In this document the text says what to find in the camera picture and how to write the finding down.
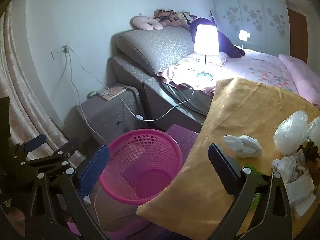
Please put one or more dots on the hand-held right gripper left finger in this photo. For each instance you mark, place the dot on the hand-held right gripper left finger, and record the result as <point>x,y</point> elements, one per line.
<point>93,170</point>

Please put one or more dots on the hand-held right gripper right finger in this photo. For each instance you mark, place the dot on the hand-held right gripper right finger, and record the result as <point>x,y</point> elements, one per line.
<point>222,170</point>

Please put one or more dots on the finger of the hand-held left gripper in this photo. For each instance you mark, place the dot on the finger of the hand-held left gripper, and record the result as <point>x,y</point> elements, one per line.
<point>66,147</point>
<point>36,141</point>

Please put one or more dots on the white printed plastic bag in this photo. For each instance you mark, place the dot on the white printed plastic bag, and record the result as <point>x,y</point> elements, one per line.
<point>285,167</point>

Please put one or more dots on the pink plastic wastebasket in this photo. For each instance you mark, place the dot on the pink plastic wastebasket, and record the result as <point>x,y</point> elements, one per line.
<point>150,140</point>

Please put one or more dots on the black plastic bag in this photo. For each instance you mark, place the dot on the black plastic bag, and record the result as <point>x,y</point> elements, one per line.
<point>310,152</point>

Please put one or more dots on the white paper napkin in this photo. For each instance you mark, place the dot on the white paper napkin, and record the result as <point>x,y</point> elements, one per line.
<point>300,187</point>
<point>306,208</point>

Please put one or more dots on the green wrapper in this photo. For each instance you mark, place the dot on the green wrapper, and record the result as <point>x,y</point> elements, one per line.
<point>252,168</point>

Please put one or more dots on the crumpled white tissue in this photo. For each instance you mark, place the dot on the crumpled white tissue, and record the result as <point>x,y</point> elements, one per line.
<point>242,145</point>

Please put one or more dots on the beige patterned curtain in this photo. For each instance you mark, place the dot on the beige patterned curtain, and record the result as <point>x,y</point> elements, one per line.
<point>22,92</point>

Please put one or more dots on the grey upholstered nightstand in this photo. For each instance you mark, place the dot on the grey upholstered nightstand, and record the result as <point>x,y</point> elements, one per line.
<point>105,115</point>

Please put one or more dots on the small green object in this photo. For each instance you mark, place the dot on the small green object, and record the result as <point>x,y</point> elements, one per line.
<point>91,95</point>

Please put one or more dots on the colourful book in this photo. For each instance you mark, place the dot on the colourful book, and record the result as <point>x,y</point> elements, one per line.
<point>112,92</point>

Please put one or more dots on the clear crumpled plastic bag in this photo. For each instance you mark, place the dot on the clear crumpled plastic bag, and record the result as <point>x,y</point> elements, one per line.
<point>290,132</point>

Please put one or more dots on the translucent white plastic bag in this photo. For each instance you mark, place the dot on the translucent white plastic bag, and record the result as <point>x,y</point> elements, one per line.
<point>315,127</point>

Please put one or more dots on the pink floral bedsheet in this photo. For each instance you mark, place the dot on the pink floral bedsheet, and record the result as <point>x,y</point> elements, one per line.
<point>250,67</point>

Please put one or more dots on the pink quilt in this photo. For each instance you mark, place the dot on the pink quilt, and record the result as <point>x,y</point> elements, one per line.
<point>302,72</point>

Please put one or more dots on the dark purple clothing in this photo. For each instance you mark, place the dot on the dark purple clothing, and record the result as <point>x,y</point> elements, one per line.
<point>227,42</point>

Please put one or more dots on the lit white table lamp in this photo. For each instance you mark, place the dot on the lit white table lamp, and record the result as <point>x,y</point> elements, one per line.
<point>206,40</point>

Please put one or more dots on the grey patterned headboard cushion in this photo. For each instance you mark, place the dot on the grey patterned headboard cushion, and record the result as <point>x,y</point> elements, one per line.
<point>155,47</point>

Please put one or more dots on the small lit bedside lamp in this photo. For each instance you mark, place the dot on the small lit bedside lamp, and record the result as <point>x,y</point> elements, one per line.
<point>242,35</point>

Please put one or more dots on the pink neck pillow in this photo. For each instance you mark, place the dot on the pink neck pillow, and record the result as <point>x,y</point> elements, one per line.
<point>143,23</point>

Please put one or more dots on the brown wooden door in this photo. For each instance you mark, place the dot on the brown wooden door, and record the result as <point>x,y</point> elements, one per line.
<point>297,35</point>

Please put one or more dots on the floral sliding door wardrobe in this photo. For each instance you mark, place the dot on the floral sliding door wardrobe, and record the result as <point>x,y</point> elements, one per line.
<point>250,12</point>

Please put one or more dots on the orange plush toy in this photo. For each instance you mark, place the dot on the orange plush toy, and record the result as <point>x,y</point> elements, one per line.
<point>167,18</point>

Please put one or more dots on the grey upholstered bed frame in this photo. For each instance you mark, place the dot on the grey upholstered bed frame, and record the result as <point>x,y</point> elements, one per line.
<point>130,80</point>

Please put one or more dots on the white wall socket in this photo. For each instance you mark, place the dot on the white wall socket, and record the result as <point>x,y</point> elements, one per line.
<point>66,49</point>

